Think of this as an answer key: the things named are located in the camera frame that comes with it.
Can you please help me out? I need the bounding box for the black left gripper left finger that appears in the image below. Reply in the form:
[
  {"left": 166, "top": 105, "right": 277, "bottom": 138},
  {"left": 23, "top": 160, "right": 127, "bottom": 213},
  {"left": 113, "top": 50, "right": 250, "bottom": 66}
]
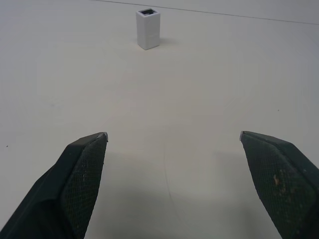
[{"left": 0, "top": 132, "right": 109, "bottom": 239}]

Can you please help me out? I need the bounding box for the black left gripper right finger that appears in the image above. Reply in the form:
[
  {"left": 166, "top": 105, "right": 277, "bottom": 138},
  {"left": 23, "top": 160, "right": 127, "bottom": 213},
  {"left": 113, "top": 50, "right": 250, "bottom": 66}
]
[{"left": 239, "top": 130, "right": 319, "bottom": 239}]

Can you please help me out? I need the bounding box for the white rectangular hollow block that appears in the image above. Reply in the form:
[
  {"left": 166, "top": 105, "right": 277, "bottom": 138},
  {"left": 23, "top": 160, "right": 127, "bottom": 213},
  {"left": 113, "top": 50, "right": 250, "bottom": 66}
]
[{"left": 136, "top": 7, "right": 160, "bottom": 51}]

